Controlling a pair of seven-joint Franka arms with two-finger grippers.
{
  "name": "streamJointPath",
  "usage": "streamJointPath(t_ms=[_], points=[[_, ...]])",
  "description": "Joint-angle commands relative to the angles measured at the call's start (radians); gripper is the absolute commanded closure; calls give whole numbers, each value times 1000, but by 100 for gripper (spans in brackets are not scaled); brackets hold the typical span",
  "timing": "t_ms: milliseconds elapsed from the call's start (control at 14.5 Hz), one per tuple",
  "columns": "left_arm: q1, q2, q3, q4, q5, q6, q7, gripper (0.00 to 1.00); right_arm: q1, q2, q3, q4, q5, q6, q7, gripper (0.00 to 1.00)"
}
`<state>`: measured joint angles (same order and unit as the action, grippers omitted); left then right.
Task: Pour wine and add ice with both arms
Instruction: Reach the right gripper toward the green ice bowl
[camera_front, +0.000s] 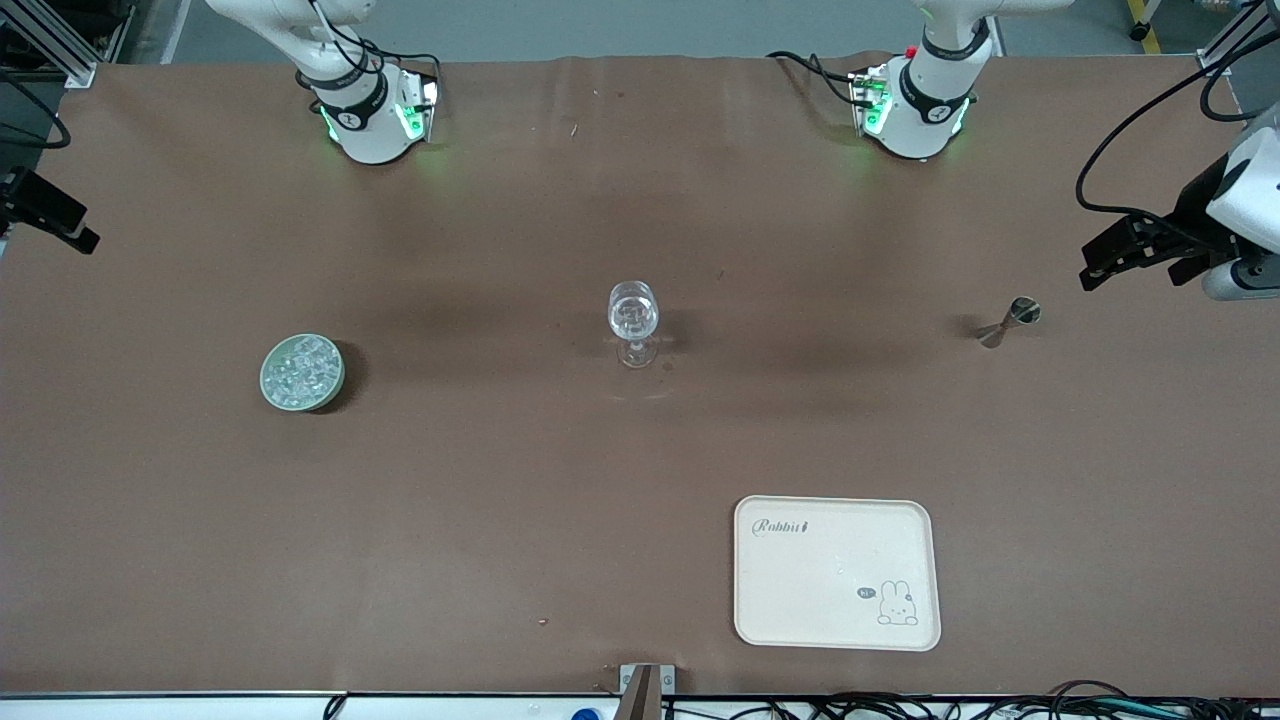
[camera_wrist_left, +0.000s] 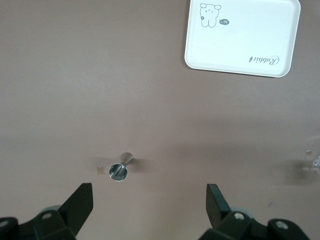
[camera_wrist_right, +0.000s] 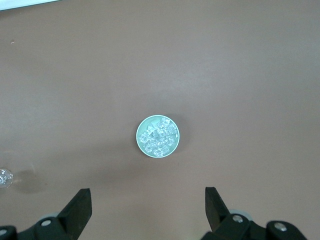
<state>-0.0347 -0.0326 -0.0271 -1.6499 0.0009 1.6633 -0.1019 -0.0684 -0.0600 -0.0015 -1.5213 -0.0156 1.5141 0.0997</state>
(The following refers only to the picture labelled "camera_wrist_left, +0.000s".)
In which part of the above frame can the white tray with rabbit print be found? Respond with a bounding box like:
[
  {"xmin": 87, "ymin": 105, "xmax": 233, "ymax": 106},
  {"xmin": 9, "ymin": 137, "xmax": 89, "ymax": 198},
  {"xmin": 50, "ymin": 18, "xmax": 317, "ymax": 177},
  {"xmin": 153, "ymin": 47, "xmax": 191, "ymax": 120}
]
[{"xmin": 184, "ymin": 0, "xmax": 302, "ymax": 79}]

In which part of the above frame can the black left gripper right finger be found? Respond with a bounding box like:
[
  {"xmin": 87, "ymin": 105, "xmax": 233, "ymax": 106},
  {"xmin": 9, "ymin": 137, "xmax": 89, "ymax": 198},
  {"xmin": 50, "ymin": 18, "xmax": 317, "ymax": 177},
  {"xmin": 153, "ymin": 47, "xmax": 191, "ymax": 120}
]
[{"xmin": 197, "ymin": 183, "xmax": 309, "ymax": 240}]

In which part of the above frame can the clear stemmed wine glass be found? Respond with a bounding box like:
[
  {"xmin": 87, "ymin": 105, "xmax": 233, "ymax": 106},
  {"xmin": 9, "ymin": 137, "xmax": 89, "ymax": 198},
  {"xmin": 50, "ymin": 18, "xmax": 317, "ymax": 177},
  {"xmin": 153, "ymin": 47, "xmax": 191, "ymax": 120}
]
[{"xmin": 311, "ymin": 153, "xmax": 320, "ymax": 176}]

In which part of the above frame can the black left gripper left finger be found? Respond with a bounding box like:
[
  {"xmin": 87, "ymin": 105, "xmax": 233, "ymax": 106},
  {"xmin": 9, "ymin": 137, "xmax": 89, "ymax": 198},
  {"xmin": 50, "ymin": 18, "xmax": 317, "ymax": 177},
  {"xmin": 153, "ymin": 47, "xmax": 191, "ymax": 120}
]
[{"xmin": 0, "ymin": 182, "xmax": 94, "ymax": 240}]

